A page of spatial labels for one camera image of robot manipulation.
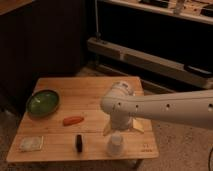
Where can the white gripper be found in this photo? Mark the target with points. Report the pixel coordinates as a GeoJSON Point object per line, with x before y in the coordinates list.
{"type": "Point", "coordinates": [117, 122]}

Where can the clear plastic packet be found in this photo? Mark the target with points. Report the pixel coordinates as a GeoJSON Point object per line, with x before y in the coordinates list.
{"type": "Point", "coordinates": [34, 143]}

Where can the wooden folding table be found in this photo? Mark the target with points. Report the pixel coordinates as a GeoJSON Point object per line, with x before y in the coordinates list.
{"type": "Point", "coordinates": [79, 96]}

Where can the green bowl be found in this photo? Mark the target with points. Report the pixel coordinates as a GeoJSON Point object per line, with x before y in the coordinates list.
{"type": "Point", "coordinates": [42, 103]}

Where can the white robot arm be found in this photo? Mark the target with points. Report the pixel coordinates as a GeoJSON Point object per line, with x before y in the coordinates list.
{"type": "Point", "coordinates": [188, 108]}

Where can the orange carrot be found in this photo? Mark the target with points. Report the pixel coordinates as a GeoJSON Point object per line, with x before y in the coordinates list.
{"type": "Point", "coordinates": [72, 120]}

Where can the long baseboard heater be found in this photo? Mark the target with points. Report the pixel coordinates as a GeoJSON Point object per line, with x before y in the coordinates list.
{"type": "Point", "coordinates": [149, 62]}

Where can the wooden shelf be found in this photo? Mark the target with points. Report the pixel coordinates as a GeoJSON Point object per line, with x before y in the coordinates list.
{"type": "Point", "coordinates": [184, 9]}

